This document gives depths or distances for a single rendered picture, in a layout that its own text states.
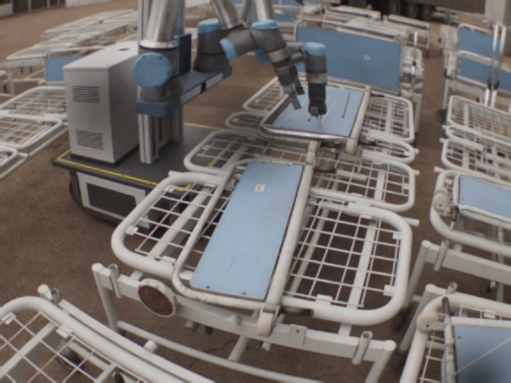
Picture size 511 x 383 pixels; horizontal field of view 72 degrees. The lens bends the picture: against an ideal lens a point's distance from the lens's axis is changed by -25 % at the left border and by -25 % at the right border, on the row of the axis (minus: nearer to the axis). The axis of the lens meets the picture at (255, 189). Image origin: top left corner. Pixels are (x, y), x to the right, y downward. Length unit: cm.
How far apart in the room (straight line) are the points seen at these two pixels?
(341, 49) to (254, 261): 187
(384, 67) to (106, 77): 170
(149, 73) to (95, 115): 60
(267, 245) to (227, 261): 13
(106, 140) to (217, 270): 112
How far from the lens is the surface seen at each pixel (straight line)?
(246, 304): 106
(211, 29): 213
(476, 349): 104
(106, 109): 203
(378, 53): 277
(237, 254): 120
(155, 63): 154
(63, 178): 285
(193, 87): 194
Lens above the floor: 128
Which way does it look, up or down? 31 degrees down
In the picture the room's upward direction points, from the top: 2 degrees clockwise
